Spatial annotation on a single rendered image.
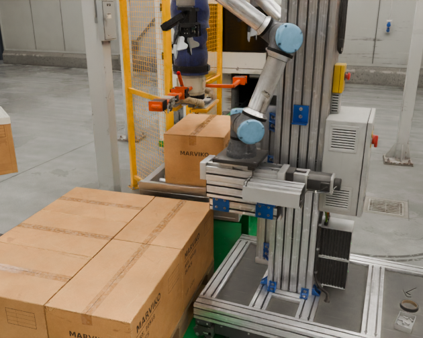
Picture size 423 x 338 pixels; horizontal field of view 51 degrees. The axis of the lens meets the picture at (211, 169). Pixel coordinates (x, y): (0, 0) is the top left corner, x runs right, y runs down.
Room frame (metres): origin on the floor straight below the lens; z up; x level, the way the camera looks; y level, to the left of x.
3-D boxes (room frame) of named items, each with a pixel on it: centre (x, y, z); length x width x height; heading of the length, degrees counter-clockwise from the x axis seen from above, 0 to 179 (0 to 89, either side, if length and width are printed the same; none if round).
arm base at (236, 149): (2.09, -0.15, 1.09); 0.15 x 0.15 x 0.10
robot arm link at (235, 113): (2.09, -0.15, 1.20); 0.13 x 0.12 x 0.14; 8
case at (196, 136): (3.04, 0.05, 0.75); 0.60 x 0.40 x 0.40; 167
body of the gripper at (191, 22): (1.92, 0.10, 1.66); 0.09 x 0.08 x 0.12; 68
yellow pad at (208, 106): (2.83, 0.04, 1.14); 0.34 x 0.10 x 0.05; 167
